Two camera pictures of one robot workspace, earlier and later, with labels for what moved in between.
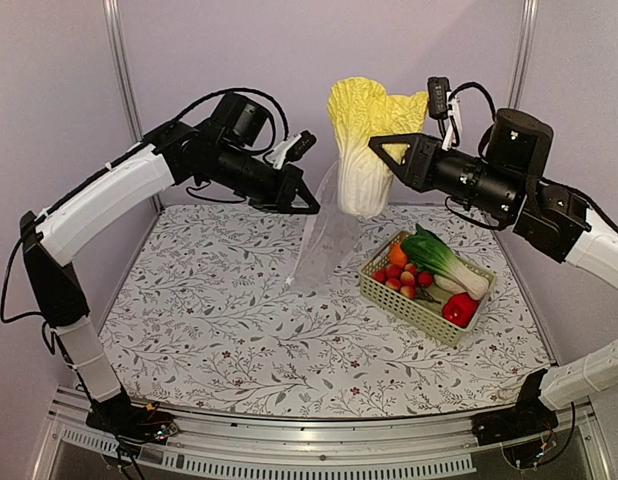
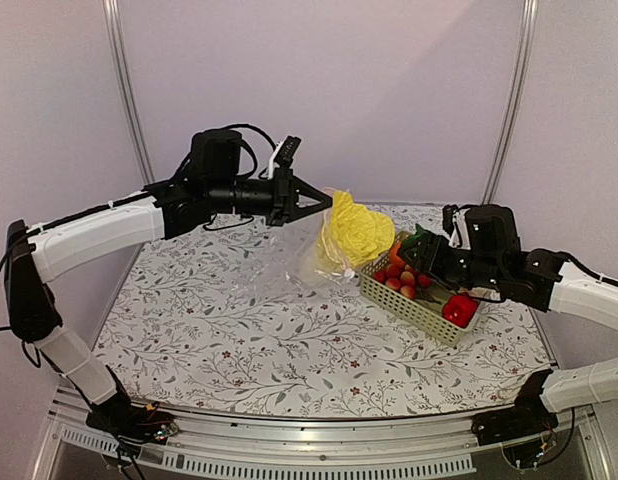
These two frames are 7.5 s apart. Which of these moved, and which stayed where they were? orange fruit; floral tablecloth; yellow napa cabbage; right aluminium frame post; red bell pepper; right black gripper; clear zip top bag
Moved: right black gripper; yellow napa cabbage; clear zip top bag
Stayed: floral tablecloth; orange fruit; red bell pepper; right aluminium frame post
